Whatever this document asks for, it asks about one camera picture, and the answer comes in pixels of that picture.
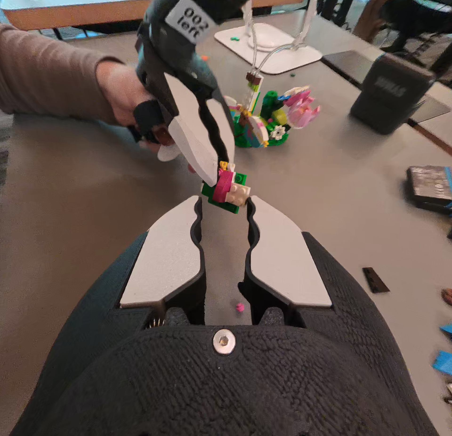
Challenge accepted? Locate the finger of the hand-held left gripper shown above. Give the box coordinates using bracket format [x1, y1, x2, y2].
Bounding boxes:
[163, 72, 219, 188]
[206, 92, 236, 165]

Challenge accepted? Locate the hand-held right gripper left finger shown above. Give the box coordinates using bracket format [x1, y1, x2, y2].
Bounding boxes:
[120, 195, 206, 309]

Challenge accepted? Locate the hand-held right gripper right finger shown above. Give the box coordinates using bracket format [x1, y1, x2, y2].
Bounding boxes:
[245, 195, 332, 309]

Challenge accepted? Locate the lego flower model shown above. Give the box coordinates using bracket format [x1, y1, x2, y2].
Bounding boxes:
[224, 72, 322, 149]

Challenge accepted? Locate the multicolour lego wing assembly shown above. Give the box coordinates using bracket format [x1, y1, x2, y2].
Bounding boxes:
[201, 161, 252, 214]

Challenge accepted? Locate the person's left forearm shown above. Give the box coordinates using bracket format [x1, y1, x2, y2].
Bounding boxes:
[0, 23, 122, 122]

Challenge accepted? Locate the black lego wedge plate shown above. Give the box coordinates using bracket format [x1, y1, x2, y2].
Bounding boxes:
[362, 267, 391, 294]

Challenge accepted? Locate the pile of mixed lego bricks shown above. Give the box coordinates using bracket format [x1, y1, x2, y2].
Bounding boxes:
[432, 288, 452, 405]

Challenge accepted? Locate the person's left hand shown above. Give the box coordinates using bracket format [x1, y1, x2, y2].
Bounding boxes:
[95, 60, 175, 154]

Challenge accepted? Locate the black battery with blue edge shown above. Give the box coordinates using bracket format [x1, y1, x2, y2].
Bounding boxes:
[406, 165, 452, 216]

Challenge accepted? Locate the black charger case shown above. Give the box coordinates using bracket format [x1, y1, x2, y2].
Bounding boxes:
[350, 53, 436, 136]

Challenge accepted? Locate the black office chair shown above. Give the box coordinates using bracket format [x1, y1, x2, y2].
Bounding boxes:
[379, 0, 452, 55]

